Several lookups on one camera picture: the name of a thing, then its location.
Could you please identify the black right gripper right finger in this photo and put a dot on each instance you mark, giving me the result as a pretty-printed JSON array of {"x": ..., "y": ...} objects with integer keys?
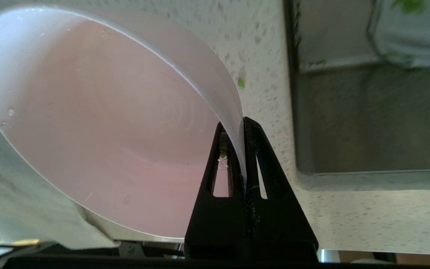
[{"x": 282, "y": 224}]

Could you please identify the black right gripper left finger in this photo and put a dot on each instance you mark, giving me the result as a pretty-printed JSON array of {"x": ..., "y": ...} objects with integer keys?
[{"x": 215, "y": 224}]

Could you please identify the pink bowl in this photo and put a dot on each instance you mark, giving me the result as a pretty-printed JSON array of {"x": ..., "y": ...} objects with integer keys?
[{"x": 106, "y": 130}]

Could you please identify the steel sink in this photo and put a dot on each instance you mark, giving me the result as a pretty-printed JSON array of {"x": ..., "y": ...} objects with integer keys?
[{"x": 371, "y": 119}]

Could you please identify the white towel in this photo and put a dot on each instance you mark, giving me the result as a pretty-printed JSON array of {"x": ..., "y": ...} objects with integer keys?
[{"x": 13, "y": 209}]

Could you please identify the white crumpled cloth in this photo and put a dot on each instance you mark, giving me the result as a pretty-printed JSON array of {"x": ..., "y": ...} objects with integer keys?
[{"x": 413, "y": 33}]

